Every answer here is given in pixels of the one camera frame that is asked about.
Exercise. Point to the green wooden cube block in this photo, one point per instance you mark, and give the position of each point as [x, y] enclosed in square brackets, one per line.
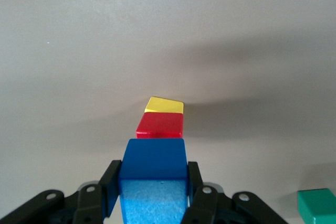
[319, 205]

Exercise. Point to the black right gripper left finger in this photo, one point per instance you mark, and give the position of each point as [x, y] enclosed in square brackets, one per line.
[86, 203]

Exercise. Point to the yellow wooden cube block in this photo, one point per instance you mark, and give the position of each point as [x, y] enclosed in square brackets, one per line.
[165, 105]

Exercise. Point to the red wooden cube block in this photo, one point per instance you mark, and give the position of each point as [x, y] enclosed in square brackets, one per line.
[161, 124]

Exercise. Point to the blue wooden cube block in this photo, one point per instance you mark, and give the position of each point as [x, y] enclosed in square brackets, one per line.
[155, 161]

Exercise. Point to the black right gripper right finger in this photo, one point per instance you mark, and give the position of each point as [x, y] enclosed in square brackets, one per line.
[210, 205]

